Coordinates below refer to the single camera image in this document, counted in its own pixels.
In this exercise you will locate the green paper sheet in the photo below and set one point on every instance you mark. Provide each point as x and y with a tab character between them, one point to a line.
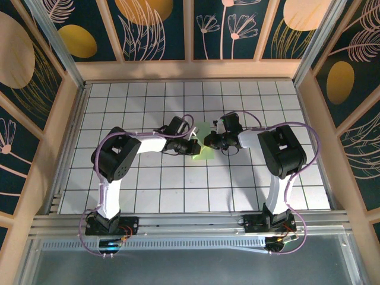
206	153

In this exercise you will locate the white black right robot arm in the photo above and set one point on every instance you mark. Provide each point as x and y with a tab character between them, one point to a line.
276	199

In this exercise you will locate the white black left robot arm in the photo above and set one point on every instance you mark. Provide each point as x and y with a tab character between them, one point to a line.
111	199

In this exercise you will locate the small controller board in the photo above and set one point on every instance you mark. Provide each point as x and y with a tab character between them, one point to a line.
280	243
111	244

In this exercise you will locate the grey front panel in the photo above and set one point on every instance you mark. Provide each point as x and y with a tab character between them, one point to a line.
190	267

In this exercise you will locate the aluminium front rail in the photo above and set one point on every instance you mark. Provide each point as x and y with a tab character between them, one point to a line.
190	227

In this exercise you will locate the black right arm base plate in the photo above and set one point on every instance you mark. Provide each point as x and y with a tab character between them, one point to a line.
252	225

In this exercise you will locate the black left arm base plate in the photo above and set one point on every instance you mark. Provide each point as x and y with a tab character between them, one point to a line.
130	225

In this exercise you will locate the aluminium side rail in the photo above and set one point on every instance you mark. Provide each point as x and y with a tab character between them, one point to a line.
70	142

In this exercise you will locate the aluminium corner post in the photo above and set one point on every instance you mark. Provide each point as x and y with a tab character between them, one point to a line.
321	41
58	47

